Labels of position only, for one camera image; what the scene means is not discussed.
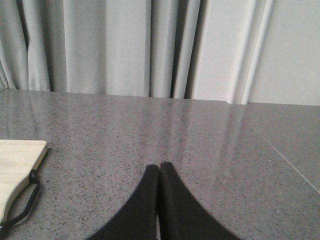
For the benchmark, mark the light wooden cutting board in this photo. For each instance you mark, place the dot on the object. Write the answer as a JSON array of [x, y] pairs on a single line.
[[17, 159]]

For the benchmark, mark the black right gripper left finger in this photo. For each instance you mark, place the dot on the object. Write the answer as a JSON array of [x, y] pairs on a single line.
[[137, 218]]

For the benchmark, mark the grey pleated curtain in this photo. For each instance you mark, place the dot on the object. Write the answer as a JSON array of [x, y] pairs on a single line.
[[237, 51]]

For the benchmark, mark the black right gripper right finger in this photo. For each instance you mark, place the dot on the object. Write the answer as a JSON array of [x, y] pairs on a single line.
[[181, 217]]

